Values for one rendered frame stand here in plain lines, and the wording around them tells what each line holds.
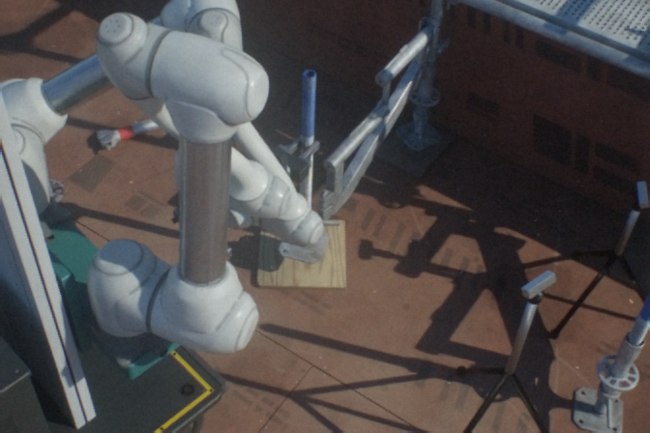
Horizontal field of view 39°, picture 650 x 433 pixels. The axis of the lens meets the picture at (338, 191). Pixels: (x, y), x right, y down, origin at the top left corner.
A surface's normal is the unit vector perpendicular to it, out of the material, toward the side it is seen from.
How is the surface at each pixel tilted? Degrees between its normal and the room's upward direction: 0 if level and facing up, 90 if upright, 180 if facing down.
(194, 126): 86
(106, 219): 0
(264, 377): 0
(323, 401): 0
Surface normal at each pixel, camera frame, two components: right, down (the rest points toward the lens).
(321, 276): 0.05, -0.68
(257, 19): -0.55, 0.59
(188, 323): -0.29, 0.52
